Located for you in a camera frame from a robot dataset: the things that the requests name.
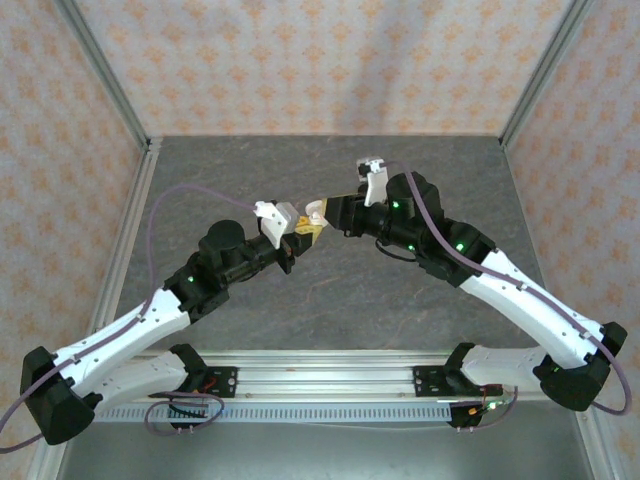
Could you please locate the black wire bundle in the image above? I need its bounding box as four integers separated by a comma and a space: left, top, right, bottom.
167, 402, 210, 420

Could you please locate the aluminium upright frame post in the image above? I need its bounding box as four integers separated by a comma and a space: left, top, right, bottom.
498, 0, 597, 151
52, 0, 154, 151

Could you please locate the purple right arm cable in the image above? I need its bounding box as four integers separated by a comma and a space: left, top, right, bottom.
379, 158, 632, 432

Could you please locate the small circuit board with LED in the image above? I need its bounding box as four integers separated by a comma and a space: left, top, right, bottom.
467, 398, 516, 417

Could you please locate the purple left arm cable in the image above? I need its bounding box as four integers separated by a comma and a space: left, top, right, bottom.
0, 183, 261, 454

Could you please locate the white earbud charging case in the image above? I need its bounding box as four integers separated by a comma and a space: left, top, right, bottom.
304, 199, 329, 227

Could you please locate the grey metal base panel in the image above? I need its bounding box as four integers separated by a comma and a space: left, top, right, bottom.
54, 419, 596, 480

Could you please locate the grey slotted cable duct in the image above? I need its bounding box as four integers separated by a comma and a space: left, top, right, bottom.
92, 403, 454, 425

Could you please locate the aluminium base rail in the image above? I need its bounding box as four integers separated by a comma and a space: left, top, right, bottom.
94, 349, 599, 402

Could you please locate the aluminium side frame rail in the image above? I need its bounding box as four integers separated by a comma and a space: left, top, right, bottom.
27, 138, 164, 480
497, 137, 631, 480

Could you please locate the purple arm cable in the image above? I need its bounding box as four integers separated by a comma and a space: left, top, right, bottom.
0, 183, 261, 454
379, 158, 632, 432

